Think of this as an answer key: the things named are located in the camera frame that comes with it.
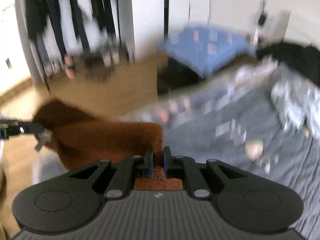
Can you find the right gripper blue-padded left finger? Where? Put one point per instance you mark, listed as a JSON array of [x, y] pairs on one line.
[[148, 164]]

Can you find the rust orange fuzzy sweater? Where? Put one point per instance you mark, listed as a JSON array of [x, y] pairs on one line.
[[80, 139]]

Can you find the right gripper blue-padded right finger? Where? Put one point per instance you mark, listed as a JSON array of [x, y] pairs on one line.
[[168, 160]]

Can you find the white grey crumpled garment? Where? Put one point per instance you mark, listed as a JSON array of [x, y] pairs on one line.
[[297, 103]]

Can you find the blue patterned storage box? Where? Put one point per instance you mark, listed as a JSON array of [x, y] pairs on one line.
[[206, 50]]

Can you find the dark grey quilted bedspread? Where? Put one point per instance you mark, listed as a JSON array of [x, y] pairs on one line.
[[232, 118]]

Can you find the black garment on bed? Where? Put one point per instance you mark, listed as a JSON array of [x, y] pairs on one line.
[[303, 59]]

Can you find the hanging dark clothes rack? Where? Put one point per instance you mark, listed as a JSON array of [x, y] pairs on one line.
[[55, 32]]

